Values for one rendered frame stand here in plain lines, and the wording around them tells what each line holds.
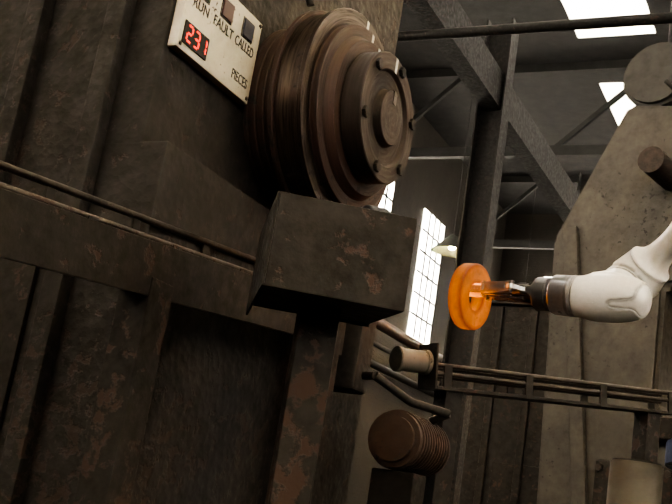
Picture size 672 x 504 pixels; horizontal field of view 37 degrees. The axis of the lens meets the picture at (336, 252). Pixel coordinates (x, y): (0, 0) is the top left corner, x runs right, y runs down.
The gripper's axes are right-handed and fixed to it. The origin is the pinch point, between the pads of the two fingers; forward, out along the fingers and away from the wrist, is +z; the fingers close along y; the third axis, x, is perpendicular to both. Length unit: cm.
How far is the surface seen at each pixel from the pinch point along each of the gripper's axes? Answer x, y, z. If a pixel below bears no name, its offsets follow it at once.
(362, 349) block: -19.9, -19.0, 13.6
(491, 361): 41, 346, 178
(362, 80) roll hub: 29, -52, 3
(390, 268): -19, -87, -37
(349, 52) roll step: 35, -53, 8
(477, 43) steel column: 427, 645, 420
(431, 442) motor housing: -36.7, -7.8, -1.4
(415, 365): -19.4, -1.2, 10.6
